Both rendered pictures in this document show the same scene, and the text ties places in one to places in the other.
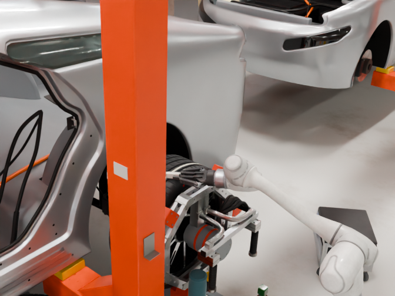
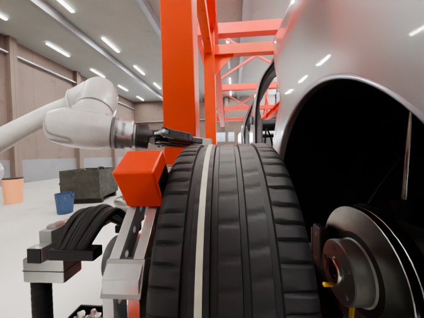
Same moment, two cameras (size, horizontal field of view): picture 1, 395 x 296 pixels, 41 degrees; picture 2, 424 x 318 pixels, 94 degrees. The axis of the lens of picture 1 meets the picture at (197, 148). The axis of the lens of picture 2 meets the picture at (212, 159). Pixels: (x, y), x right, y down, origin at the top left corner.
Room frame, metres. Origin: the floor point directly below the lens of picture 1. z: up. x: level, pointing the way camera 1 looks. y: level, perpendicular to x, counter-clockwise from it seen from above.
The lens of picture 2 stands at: (2.68, -0.22, 1.15)
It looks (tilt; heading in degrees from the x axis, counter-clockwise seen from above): 1 degrees down; 147
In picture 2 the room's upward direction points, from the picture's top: 1 degrees counter-clockwise
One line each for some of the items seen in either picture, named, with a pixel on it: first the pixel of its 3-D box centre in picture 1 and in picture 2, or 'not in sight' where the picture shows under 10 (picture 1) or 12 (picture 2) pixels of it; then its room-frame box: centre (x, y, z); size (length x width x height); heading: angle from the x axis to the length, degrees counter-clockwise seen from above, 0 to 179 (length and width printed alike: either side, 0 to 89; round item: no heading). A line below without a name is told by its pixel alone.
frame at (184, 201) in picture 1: (196, 234); (171, 258); (2.14, -0.01, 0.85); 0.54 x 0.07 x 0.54; 142
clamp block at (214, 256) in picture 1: (208, 256); not in sight; (1.88, -0.07, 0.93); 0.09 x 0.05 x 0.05; 52
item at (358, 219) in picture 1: (341, 242); not in sight; (3.03, -1.05, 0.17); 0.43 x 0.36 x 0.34; 176
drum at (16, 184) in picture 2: not in sight; (13, 190); (-4.43, -1.76, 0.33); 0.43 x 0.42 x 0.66; 140
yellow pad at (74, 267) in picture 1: (64, 263); not in sight; (2.05, 0.63, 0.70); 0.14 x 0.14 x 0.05; 52
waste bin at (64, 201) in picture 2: not in sight; (65, 202); (-2.39, -0.55, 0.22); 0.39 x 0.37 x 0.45; 52
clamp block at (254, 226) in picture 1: (250, 223); (53, 264); (2.15, -0.28, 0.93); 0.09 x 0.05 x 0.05; 52
